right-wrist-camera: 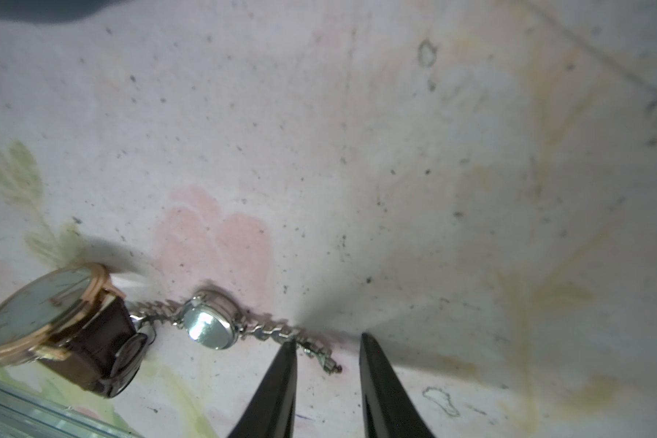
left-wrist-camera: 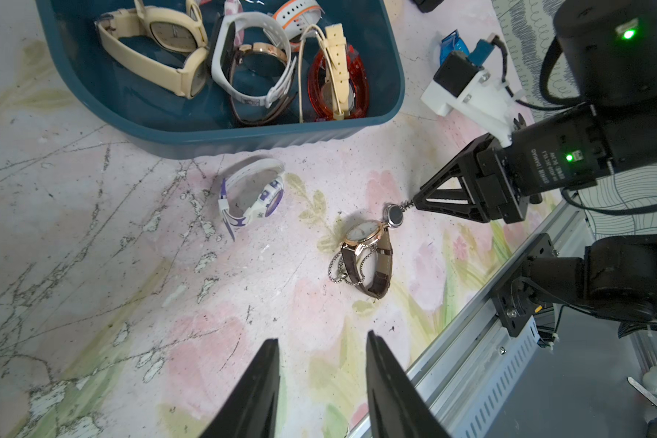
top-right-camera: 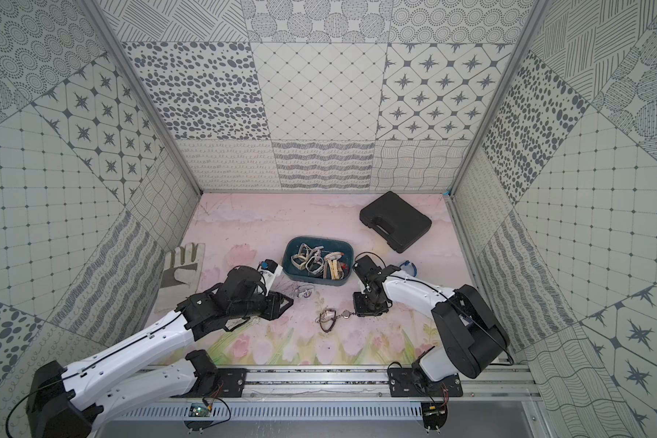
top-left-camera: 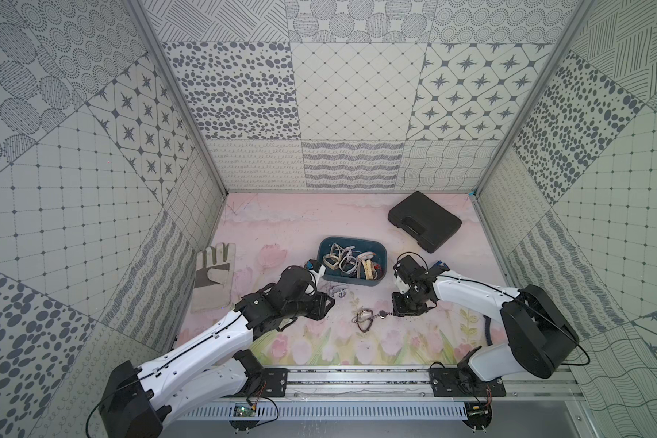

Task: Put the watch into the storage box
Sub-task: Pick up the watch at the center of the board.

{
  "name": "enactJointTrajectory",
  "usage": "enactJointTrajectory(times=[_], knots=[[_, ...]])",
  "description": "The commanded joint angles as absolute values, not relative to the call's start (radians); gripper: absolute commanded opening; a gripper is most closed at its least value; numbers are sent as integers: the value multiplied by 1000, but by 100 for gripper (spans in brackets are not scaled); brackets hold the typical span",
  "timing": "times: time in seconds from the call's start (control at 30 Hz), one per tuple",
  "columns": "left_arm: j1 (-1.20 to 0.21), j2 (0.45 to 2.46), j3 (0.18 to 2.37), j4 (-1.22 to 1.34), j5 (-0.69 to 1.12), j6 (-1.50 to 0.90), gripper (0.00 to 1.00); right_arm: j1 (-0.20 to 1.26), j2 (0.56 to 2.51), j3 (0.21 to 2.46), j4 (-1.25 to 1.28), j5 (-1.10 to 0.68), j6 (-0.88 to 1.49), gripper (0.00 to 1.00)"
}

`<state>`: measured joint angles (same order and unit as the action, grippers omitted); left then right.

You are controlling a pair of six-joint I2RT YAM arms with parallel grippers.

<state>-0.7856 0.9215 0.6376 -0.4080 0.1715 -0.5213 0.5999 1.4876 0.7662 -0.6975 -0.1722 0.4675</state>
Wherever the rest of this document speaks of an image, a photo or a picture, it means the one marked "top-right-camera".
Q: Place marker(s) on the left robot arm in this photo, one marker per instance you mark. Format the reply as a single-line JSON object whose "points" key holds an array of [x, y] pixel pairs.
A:
{"points": [[76, 399]]}

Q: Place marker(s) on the dark brown gold watch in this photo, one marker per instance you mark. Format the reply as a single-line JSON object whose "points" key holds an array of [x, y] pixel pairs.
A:
{"points": [[327, 319]]}

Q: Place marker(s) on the beige watch pair front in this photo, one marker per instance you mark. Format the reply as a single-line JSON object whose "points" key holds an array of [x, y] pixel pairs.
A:
{"points": [[303, 256]]}

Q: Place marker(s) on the pink white watch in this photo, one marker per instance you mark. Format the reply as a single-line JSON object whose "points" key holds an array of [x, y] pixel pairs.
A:
{"points": [[316, 254]]}

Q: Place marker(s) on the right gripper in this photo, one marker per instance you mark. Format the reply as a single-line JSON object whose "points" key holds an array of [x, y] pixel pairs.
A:
{"points": [[360, 311]]}

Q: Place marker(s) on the grey work glove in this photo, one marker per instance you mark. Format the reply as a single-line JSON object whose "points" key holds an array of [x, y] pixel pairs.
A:
{"points": [[183, 267]]}

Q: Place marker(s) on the patterned white black watch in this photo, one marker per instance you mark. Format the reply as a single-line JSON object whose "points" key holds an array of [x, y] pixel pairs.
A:
{"points": [[315, 267]]}

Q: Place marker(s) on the teal storage box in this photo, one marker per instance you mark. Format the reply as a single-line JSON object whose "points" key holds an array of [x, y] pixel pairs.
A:
{"points": [[329, 245]]}

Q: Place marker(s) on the black plastic case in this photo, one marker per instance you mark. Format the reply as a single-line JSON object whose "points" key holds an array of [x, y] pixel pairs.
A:
{"points": [[396, 221]]}

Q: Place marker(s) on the aluminium mounting rail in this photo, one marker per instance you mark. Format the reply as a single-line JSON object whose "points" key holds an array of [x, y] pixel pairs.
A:
{"points": [[500, 383]]}

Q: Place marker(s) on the orange white watch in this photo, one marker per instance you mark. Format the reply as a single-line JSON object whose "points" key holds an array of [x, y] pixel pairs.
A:
{"points": [[334, 255]]}

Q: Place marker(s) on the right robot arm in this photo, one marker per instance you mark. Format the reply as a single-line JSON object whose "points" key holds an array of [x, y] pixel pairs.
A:
{"points": [[472, 337]]}

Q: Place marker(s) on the beige square face watch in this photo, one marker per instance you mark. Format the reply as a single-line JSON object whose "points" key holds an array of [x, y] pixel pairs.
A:
{"points": [[335, 270]]}

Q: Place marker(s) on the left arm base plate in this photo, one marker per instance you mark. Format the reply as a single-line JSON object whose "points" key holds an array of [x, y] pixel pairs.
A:
{"points": [[225, 382]]}

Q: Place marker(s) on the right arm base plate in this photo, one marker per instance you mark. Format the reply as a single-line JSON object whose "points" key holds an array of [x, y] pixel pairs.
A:
{"points": [[406, 382]]}

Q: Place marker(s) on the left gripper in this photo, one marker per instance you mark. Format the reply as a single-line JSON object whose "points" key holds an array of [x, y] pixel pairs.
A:
{"points": [[274, 306]]}

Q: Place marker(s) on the purple white watch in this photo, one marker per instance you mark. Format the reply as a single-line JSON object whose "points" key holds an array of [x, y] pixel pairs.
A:
{"points": [[304, 291]]}

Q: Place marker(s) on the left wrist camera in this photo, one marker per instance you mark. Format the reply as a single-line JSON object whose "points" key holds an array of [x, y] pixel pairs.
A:
{"points": [[270, 272]]}

